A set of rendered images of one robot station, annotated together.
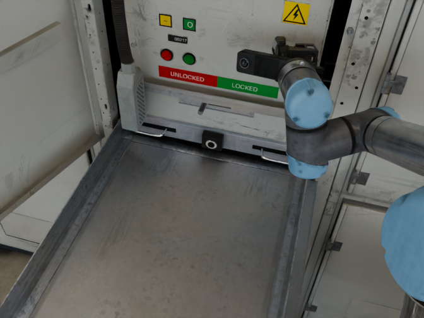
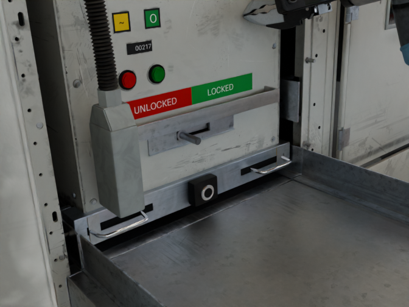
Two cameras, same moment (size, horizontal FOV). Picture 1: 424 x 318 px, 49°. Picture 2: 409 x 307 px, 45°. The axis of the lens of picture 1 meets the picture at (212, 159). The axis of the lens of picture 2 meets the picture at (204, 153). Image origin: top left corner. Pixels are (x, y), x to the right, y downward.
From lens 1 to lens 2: 0.95 m
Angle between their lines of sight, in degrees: 48
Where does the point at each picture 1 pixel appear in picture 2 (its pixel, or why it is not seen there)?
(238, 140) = (226, 172)
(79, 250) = not seen: outside the picture
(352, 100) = (322, 47)
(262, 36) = (230, 8)
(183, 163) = (197, 235)
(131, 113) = (136, 176)
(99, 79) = (42, 164)
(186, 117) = (159, 176)
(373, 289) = not seen: hidden behind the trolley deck
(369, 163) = (348, 114)
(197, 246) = (353, 270)
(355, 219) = not seen: hidden behind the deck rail
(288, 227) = (365, 203)
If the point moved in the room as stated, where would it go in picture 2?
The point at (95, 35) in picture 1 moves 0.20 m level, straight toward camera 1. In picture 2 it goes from (33, 72) to (162, 78)
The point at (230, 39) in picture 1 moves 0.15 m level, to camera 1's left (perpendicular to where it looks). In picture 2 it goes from (199, 24) to (142, 36)
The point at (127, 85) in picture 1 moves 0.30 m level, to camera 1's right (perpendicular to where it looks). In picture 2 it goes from (127, 123) to (239, 81)
